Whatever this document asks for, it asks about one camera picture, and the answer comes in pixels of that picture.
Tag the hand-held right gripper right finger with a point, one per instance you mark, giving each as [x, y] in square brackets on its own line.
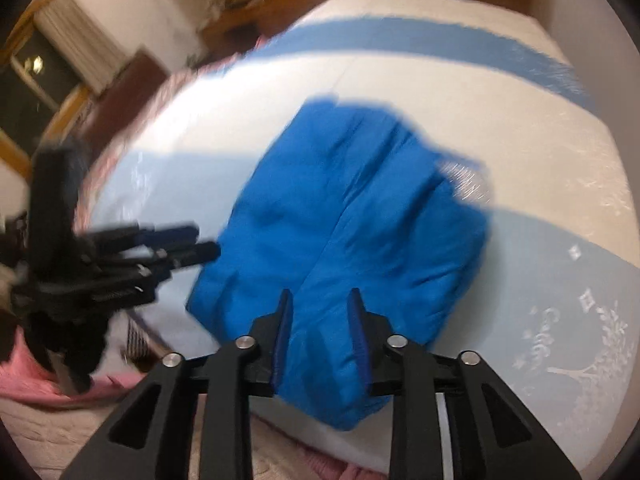
[356, 330]

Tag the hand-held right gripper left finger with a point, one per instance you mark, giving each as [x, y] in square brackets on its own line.
[284, 325]

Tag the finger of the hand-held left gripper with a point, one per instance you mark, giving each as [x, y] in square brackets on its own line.
[165, 255]
[155, 234]

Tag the blue down jacket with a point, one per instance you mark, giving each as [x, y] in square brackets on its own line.
[350, 235]

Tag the pink floral quilt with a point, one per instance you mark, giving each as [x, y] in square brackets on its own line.
[107, 162]

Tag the window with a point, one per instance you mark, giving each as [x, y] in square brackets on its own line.
[30, 75]

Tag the dark wooden headboard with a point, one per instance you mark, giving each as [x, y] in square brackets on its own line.
[127, 85]

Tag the pink quilted cloth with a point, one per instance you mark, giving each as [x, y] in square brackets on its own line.
[35, 375]

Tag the beige curtain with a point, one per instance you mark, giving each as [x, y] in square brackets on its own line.
[100, 25]

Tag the beige quilted bedding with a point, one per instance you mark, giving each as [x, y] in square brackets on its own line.
[45, 440]

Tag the bed with blue-white sheet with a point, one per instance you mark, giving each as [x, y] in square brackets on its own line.
[525, 135]

